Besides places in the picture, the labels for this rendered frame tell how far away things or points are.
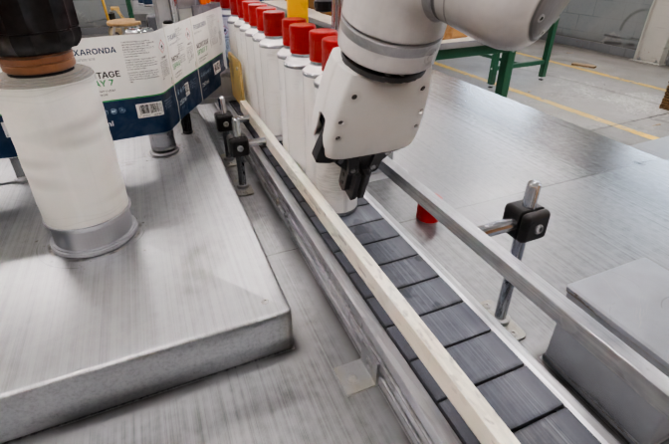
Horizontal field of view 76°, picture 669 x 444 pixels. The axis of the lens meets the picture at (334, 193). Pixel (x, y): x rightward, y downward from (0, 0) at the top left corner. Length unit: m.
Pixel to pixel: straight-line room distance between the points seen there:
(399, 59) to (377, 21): 0.03
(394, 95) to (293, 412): 0.28
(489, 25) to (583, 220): 0.47
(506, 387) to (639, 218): 0.44
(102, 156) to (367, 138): 0.27
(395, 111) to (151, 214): 0.33
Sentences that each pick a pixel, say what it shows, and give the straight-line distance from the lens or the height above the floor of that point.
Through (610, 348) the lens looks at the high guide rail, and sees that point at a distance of 0.31.
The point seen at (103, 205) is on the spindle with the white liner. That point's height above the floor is 0.93.
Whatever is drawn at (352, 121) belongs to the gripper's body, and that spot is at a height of 1.03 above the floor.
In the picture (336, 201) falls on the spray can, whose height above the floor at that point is 0.90.
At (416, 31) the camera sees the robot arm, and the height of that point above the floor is 1.11.
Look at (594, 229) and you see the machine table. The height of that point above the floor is 0.83.
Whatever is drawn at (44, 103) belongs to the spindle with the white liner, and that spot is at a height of 1.05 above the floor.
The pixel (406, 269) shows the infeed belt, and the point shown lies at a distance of 0.45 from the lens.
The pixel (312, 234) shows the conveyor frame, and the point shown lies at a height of 0.88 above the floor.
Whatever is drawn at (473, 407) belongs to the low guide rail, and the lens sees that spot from 0.31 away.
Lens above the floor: 1.17
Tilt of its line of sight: 30 degrees down
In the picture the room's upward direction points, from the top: straight up
